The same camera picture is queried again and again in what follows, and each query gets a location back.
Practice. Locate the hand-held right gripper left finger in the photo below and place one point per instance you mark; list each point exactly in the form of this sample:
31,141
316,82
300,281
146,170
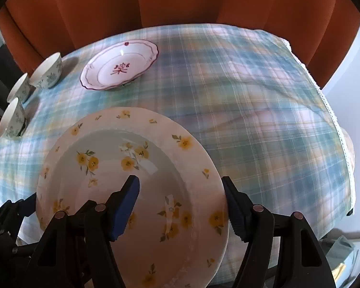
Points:
126,208

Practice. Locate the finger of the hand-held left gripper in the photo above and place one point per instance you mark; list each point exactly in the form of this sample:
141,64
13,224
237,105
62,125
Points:
6,246
25,205

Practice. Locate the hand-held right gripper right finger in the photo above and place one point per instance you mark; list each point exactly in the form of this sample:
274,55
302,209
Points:
236,213

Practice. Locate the yellow flower plate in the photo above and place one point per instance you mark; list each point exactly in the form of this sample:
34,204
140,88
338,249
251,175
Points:
108,144

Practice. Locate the green floral bowl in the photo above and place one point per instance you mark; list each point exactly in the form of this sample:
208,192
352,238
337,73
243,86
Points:
48,72
13,120
22,88

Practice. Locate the plaid tablecloth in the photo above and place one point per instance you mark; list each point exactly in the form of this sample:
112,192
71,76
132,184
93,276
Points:
243,111

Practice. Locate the red pattern scalloped plate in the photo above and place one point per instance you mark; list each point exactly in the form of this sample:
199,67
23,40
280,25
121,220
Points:
132,57

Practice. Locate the orange curtain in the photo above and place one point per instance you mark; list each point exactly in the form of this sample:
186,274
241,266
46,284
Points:
198,0

